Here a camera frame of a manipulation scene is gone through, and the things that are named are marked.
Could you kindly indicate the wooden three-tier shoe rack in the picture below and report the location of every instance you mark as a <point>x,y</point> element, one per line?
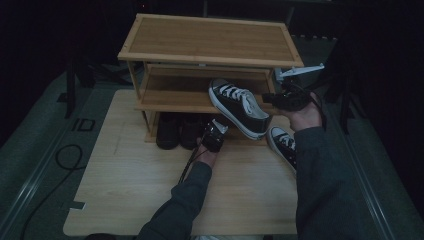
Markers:
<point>210,40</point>

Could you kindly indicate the black white canvas sneaker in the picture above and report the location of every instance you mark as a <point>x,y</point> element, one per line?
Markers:
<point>283,143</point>
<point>236,106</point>

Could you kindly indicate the person's right hand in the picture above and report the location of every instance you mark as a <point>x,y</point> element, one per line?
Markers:
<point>305,120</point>

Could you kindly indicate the plain black shoe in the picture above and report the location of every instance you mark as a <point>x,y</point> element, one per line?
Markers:
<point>167,133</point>
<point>190,133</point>

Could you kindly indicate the black metal stand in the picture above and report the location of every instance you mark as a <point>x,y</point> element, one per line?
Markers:
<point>345,110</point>
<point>70,93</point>

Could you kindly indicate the person's left hand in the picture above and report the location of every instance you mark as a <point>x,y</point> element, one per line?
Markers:
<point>206,158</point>

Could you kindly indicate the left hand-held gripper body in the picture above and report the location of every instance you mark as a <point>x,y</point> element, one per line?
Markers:
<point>213,140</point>

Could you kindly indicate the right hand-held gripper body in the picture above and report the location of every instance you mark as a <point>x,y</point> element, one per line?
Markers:
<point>293,100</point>

